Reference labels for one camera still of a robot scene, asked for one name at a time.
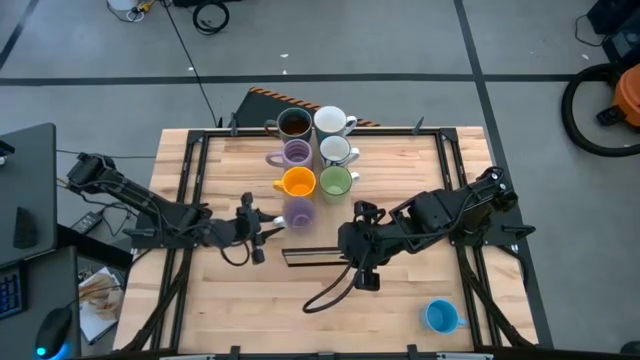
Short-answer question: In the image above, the black hazard-striped ramp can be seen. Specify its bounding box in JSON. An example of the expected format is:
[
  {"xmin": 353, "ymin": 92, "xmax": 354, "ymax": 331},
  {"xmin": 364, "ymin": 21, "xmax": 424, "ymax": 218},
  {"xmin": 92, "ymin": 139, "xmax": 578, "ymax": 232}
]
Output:
[{"xmin": 233, "ymin": 86, "xmax": 382, "ymax": 129}]

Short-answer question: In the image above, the purple ribbed mug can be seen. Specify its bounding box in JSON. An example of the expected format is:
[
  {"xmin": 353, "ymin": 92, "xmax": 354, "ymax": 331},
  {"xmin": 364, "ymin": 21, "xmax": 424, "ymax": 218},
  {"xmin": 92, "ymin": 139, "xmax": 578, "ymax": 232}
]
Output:
[{"xmin": 264, "ymin": 138, "xmax": 315, "ymax": 172}]

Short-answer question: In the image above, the purple mug white handle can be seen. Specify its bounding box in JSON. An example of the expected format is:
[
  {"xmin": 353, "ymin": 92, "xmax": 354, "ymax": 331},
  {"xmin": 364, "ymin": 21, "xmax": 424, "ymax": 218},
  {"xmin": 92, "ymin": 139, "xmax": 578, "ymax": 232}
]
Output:
[{"xmin": 272, "ymin": 196, "xmax": 317, "ymax": 231}]

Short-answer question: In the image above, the paper notebook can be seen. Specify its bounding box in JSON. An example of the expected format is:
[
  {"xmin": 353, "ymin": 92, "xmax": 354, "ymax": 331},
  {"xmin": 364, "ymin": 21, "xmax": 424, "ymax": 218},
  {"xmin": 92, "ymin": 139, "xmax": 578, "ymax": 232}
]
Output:
[{"xmin": 77, "ymin": 266, "xmax": 125, "ymax": 346}]

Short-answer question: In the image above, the black computer mouse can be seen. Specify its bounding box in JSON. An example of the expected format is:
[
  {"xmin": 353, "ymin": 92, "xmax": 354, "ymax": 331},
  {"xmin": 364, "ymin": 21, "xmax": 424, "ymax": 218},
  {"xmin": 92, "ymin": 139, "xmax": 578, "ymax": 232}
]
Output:
[{"xmin": 33, "ymin": 305, "xmax": 74, "ymax": 360}]

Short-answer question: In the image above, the thick black gripper cable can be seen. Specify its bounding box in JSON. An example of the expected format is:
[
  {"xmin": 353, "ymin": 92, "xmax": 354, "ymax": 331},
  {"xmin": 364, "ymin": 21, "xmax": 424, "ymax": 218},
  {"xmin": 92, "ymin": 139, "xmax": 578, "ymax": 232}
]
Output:
[{"xmin": 302, "ymin": 249, "xmax": 371, "ymax": 315}]

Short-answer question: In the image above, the yellow mug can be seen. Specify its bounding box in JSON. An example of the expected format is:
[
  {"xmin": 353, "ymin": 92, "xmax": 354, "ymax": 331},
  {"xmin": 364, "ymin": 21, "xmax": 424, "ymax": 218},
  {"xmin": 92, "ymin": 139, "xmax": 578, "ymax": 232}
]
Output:
[{"xmin": 272, "ymin": 166, "xmax": 318, "ymax": 199}]

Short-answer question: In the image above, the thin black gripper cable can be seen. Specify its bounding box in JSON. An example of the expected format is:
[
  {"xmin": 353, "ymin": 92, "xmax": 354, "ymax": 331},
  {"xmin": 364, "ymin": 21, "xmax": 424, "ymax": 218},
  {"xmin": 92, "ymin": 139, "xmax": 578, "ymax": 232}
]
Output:
[{"xmin": 219, "ymin": 238, "xmax": 252, "ymax": 268}]

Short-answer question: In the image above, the black metal wooden shelf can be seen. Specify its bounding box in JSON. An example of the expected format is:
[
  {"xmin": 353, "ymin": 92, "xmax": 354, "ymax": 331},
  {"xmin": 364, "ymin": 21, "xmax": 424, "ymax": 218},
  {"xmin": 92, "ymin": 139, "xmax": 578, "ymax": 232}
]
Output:
[{"xmin": 272, "ymin": 127, "xmax": 359, "ymax": 269}]

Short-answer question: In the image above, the black equipment box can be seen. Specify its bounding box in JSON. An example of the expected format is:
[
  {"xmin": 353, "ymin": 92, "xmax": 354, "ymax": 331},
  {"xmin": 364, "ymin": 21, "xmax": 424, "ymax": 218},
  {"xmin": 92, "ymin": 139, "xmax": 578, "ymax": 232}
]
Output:
[{"xmin": 585, "ymin": 0, "xmax": 640, "ymax": 64}]

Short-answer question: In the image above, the dark speckled brown mug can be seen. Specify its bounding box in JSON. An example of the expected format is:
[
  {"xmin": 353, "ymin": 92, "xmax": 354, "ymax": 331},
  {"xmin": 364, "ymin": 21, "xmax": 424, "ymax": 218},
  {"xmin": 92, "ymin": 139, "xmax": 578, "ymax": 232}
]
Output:
[{"xmin": 263, "ymin": 106, "xmax": 315, "ymax": 144}]

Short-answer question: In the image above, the black aluminium table frame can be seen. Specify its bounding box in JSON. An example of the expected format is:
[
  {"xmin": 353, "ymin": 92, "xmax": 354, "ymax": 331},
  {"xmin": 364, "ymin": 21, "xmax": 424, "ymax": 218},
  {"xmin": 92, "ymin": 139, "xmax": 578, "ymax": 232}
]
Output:
[{"xmin": 113, "ymin": 125, "xmax": 555, "ymax": 360}]

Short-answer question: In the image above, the black backlit keyboard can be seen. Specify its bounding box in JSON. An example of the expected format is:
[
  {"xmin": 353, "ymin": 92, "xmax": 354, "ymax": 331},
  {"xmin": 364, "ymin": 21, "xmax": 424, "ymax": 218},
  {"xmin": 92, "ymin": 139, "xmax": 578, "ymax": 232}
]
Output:
[{"xmin": 0, "ymin": 264, "xmax": 26, "ymax": 321}]

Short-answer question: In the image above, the blue white floral mug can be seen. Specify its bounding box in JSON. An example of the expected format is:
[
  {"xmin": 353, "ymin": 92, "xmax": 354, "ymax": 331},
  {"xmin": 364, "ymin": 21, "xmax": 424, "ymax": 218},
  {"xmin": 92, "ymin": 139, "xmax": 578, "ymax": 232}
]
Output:
[{"xmin": 318, "ymin": 134, "xmax": 361, "ymax": 169}]

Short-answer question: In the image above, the green mug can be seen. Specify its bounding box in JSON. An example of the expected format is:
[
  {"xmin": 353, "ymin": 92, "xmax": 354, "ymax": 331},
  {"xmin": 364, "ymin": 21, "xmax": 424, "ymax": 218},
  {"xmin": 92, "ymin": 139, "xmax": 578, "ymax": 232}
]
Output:
[{"xmin": 318, "ymin": 165, "xmax": 361, "ymax": 205}]

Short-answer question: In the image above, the black power adapter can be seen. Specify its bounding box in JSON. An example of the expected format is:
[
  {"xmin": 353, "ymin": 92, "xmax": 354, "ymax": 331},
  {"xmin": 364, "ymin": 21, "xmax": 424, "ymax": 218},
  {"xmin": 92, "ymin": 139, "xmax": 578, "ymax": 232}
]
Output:
[{"xmin": 69, "ymin": 210, "xmax": 104, "ymax": 235}]

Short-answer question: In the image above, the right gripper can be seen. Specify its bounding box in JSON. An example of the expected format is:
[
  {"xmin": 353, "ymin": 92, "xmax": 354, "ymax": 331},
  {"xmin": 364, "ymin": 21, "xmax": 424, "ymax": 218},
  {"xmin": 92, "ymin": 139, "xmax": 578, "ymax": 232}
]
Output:
[{"xmin": 337, "ymin": 200, "xmax": 396, "ymax": 292}]

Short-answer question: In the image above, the orange shop vacuum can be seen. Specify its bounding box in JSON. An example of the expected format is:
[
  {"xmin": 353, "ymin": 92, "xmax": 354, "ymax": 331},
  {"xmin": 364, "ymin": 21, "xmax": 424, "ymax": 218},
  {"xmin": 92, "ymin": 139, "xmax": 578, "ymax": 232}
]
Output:
[{"xmin": 595, "ymin": 62, "xmax": 640, "ymax": 129}]

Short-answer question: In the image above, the coiled black cable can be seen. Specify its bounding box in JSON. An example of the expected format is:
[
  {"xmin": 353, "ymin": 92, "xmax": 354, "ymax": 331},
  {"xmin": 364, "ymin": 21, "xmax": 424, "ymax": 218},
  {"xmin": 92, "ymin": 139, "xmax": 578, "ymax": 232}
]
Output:
[{"xmin": 192, "ymin": 1, "xmax": 231, "ymax": 36}]

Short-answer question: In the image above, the orange vacuum cleaner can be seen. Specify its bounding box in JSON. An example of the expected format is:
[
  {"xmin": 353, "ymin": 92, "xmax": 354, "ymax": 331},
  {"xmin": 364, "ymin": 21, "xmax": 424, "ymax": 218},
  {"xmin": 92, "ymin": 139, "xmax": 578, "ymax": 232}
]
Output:
[{"xmin": 560, "ymin": 62, "xmax": 640, "ymax": 159}]

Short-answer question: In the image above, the dark grey desk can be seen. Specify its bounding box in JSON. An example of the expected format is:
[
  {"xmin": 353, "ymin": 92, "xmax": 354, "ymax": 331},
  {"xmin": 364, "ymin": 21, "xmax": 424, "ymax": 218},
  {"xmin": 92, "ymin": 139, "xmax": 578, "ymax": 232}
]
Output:
[{"xmin": 0, "ymin": 122, "xmax": 134, "ymax": 360}]

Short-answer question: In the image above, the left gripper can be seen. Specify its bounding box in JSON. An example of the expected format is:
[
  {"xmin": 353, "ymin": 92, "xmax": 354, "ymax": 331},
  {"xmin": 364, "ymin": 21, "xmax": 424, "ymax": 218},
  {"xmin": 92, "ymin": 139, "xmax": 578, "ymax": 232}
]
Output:
[{"xmin": 232, "ymin": 192, "xmax": 287, "ymax": 265}]

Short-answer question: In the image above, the long black floor cable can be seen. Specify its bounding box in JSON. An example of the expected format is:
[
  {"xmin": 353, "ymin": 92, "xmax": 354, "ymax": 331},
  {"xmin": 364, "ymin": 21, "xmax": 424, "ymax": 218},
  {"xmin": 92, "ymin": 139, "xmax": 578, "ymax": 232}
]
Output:
[{"xmin": 160, "ymin": 0, "xmax": 224, "ymax": 129}]

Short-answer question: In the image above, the teal mug white interior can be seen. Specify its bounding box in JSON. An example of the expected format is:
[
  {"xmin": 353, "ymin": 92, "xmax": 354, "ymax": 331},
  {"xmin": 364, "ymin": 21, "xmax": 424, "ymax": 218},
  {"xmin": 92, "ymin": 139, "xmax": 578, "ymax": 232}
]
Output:
[{"xmin": 312, "ymin": 104, "xmax": 359, "ymax": 146}]

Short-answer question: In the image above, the black desk gadget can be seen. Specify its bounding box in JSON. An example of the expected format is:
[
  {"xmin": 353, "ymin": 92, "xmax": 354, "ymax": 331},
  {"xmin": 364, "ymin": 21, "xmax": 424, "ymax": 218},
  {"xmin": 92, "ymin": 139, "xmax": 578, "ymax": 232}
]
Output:
[{"xmin": 12, "ymin": 205, "xmax": 39, "ymax": 250}]

